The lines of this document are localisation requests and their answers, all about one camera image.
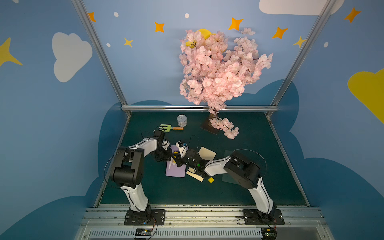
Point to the silver tin can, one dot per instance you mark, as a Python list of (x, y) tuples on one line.
[(182, 120)]

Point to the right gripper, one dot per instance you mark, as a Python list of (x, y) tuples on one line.
[(184, 156)]

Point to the dark green envelope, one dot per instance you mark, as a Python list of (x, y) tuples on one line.
[(226, 177)]

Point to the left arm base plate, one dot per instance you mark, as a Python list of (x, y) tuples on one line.
[(147, 217)]

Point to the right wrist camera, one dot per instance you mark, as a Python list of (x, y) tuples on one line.
[(182, 146)]

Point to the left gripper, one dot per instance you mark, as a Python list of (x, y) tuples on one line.
[(163, 153)]

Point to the aluminium mounting rail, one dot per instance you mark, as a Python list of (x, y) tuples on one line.
[(188, 222)]

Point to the right controller board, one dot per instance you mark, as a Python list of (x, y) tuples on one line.
[(268, 234)]

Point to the purple envelope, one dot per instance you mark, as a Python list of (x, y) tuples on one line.
[(172, 169)]

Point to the pink cherry blossom tree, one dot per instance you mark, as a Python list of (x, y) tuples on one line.
[(214, 75)]

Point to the left aluminium frame post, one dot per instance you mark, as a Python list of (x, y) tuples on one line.
[(91, 31)]

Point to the aluminium frame post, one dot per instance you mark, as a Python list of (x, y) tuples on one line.
[(91, 31), (311, 38)]

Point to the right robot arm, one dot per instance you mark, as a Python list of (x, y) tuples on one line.
[(244, 171)]

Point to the controller board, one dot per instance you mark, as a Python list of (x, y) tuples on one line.
[(143, 234), (268, 234)]

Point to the green toy garden fork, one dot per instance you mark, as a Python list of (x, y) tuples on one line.
[(167, 128)]

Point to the right aluminium frame post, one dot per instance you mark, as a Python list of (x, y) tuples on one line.
[(311, 38)]

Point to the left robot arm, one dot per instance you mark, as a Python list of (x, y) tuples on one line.
[(128, 171)]

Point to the left controller board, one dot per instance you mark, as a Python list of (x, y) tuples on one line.
[(143, 234)]

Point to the cream yellow envelope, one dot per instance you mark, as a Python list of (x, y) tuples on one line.
[(207, 153)]

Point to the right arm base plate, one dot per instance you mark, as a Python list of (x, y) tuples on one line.
[(255, 217)]

